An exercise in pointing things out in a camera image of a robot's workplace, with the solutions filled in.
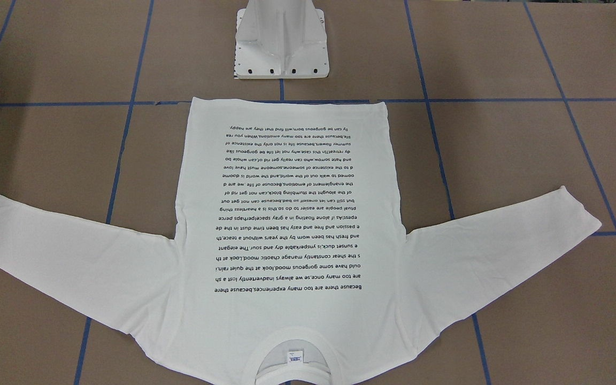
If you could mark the white long-sleeve printed shirt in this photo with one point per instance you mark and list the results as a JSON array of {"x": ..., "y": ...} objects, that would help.
[{"x": 290, "y": 259}]

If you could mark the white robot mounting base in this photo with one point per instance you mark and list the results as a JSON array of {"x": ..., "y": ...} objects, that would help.
[{"x": 280, "y": 40}]

